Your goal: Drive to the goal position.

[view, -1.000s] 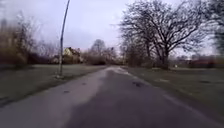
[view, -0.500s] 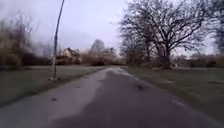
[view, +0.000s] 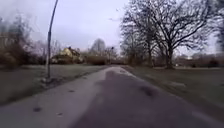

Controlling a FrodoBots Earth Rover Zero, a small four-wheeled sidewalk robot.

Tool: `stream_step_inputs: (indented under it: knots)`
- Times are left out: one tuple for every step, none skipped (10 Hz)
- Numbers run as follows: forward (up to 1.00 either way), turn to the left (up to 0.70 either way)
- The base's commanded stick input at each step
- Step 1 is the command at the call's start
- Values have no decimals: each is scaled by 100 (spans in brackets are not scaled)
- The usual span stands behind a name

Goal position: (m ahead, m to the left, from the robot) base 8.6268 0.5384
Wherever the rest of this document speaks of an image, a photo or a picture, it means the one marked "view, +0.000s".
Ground row of bushes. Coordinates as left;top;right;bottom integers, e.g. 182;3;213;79
79;38;128;66

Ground grey asphalt path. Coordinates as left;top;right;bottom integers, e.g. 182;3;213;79
0;65;224;128

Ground yellow house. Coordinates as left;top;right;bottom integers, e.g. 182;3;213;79
50;46;85;65

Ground large bare tree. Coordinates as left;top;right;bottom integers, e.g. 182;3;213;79
139;0;218;70

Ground frosty grass field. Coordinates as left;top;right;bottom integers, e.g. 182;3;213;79
0;63;110;106
122;65;224;122

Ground row of bare trees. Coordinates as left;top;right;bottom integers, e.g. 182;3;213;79
0;14;46;69

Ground curved lamp post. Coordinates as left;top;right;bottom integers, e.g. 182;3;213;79
45;0;60;80

